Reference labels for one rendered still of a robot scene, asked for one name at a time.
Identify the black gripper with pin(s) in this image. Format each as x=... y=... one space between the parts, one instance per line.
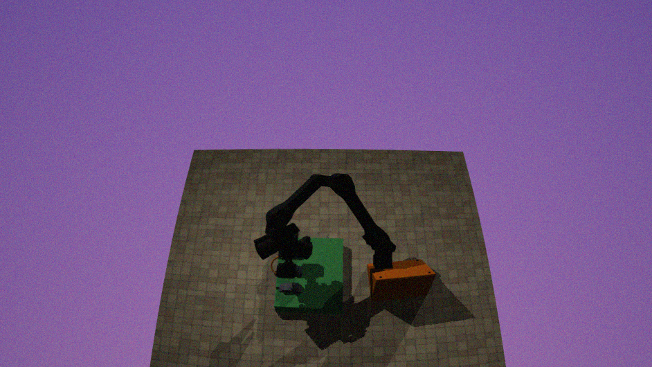
x=288 y=268

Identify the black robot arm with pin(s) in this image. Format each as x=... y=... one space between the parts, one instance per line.
x=279 y=234

